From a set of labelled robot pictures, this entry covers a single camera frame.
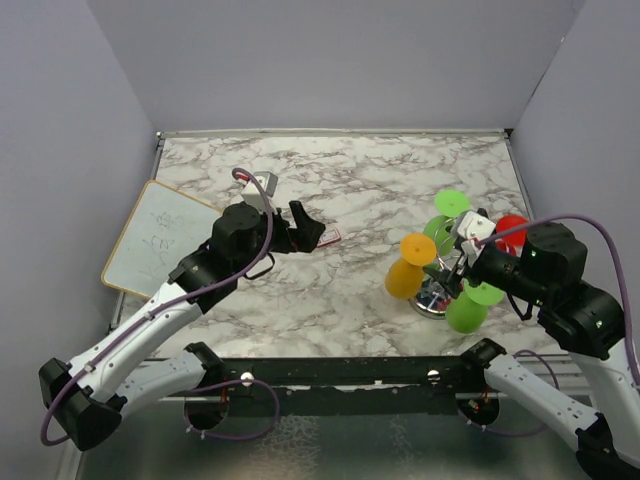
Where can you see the yellow framed whiteboard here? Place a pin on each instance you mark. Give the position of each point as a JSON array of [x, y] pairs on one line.
[[164, 226]]

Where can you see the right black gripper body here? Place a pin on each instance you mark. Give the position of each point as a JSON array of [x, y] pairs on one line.
[[501, 269]]

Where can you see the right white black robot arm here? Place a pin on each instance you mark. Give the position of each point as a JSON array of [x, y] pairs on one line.
[[588, 323]]

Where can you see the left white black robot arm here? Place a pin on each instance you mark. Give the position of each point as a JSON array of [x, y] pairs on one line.
[[91, 394]]

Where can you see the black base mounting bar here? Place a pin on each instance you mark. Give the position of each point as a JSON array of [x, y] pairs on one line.
[[346, 386]]

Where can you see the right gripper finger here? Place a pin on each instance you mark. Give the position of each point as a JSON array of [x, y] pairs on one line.
[[455, 255], [450, 281]]

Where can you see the small red white card box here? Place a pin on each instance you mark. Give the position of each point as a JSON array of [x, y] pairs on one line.
[[329, 237]]

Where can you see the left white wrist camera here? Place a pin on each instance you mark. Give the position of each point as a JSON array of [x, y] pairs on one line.
[[250, 193]]

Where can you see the chrome wire wine glass rack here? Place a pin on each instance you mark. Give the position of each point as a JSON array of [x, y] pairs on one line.
[[432, 300]]

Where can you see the near green wine glass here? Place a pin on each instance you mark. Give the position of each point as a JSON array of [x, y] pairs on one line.
[[466, 313]]

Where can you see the green wine glass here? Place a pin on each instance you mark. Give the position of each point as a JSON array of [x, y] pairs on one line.
[[466, 313], [449, 204]]

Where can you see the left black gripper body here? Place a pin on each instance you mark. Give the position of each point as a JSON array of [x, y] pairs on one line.
[[281, 240]]

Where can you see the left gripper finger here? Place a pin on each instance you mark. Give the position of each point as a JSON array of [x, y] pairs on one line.
[[308, 236], [302, 220]]

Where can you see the far green wine glass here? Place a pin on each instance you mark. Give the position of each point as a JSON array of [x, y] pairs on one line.
[[449, 204]]

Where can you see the orange plastic wine glass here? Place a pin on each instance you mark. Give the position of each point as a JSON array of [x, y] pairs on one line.
[[404, 278]]

